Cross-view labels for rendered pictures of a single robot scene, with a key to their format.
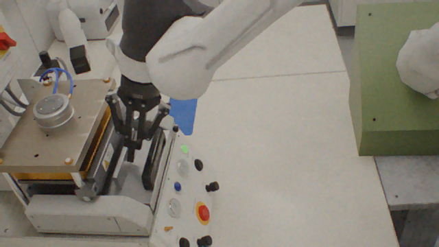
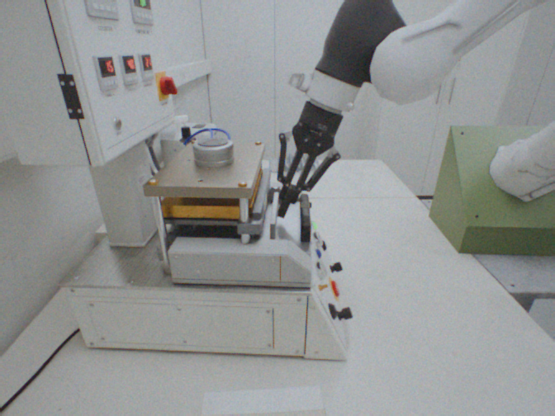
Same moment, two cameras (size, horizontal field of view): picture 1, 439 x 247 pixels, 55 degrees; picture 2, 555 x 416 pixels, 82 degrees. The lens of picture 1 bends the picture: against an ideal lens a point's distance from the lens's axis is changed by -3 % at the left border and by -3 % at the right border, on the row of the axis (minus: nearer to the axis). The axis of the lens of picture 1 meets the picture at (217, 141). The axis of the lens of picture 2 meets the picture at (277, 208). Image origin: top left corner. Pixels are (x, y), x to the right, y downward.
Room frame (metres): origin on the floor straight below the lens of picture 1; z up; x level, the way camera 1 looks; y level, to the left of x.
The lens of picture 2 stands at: (0.09, 0.30, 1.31)
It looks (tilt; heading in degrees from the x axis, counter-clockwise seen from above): 27 degrees down; 350
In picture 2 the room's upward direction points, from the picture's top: straight up
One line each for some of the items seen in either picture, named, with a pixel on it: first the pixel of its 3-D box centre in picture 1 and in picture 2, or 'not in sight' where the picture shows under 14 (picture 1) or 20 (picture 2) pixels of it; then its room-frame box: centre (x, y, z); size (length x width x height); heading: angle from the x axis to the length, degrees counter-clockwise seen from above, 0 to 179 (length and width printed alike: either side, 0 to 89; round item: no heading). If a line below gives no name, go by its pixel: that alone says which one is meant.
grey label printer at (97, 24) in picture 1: (84, 12); (192, 143); (1.73, 0.45, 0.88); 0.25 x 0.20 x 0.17; 75
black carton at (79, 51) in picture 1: (79, 59); not in sight; (1.43, 0.45, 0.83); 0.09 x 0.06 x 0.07; 10
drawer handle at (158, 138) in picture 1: (154, 157); (305, 215); (0.68, 0.14, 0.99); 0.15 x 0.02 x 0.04; 167
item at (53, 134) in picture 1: (51, 121); (202, 168); (0.75, 0.35, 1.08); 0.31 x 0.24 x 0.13; 167
